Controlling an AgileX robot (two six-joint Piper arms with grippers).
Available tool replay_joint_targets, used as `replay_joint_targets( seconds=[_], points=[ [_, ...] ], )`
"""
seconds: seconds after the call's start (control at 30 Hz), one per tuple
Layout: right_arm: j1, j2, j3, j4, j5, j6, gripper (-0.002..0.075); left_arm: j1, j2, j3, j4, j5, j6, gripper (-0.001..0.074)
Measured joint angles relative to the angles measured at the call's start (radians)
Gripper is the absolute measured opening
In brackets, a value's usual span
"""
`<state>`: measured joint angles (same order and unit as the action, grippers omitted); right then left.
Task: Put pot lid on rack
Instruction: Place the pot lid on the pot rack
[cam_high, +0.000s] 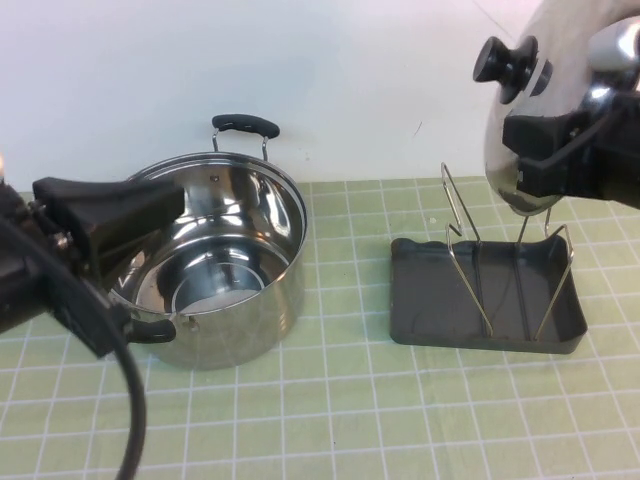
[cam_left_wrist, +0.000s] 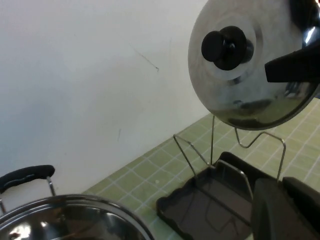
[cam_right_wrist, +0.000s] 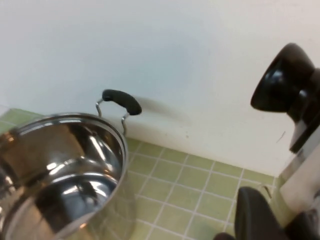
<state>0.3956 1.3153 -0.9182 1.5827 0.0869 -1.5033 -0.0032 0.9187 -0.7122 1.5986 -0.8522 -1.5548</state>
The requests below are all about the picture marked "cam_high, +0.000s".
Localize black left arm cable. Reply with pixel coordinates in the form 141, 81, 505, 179
0, 217, 149, 480

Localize chrome wire lid rack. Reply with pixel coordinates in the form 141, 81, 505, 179
439, 162, 575, 342

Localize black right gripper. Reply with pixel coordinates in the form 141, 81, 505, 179
502, 92, 640, 210

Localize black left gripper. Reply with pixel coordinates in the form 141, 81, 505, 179
0, 177, 186, 359

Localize black plastic drip tray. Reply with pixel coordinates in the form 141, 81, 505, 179
388, 234, 589, 355

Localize stainless steel pot black handles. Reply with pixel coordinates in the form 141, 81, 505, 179
107, 113, 311, 372

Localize green checked tablecloth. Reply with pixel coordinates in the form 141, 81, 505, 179
0, 172, 640, 480

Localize stainless steel lid black knob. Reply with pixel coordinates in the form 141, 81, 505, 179
472, 0, 640, 217

